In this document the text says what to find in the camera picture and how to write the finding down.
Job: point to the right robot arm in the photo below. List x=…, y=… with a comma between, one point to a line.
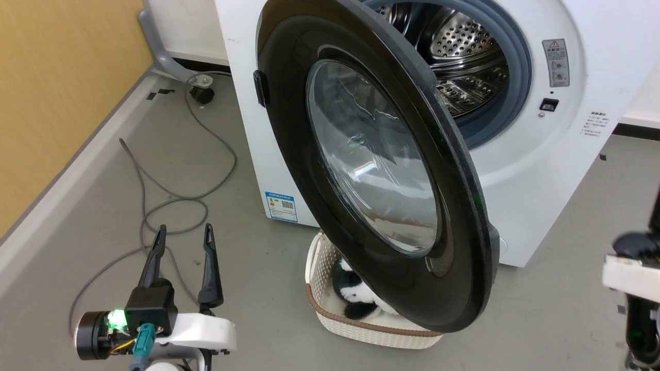
x=642, y=335

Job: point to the black door latch slot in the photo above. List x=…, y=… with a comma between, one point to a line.
x=549, y=104

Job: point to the grey metal stand leg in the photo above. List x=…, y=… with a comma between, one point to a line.
x=165, y=59

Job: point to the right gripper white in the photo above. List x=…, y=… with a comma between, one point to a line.
x=631, y=275

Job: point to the perforated steel washer drum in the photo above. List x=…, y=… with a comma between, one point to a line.
x=459, y=38

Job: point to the black round glass washer door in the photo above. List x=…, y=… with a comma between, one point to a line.
x=309, y=170

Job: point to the black caster wheel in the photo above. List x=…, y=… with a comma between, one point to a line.
x=202, y=95

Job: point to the grey-blue rubber door gasket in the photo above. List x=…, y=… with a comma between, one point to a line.
x=515, y=77

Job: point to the white front-load washing machine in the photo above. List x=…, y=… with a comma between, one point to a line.
x=526, y=196

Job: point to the blue energy label sticker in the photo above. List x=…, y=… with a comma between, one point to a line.
x=281, y=207

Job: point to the white woven laundry basket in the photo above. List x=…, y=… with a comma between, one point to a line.
x=322, y=304

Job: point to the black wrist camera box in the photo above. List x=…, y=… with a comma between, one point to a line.
x=151, y=309

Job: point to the grey warning label sticker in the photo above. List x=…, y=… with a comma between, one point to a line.
x=556, y=63

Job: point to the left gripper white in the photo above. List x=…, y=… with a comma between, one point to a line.
x=203, y=330

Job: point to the black and white panda plush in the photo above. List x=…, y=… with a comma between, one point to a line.
x=350, y=288

